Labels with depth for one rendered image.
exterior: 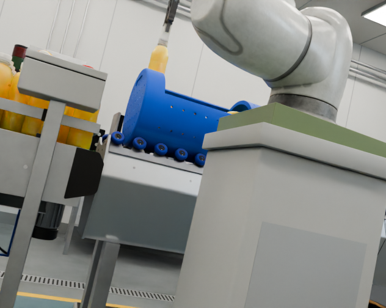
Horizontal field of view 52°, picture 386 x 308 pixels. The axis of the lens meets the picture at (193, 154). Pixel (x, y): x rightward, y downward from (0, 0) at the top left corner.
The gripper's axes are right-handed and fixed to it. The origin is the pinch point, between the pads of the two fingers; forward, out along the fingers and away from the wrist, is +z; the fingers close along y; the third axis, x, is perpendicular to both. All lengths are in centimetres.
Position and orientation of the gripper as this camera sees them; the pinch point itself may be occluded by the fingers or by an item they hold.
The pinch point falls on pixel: (165, 34)
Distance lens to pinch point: 165.7
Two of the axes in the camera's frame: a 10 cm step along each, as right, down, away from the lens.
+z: -2.6, 9.7, -0.3
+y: -2.5, -0.4, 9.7
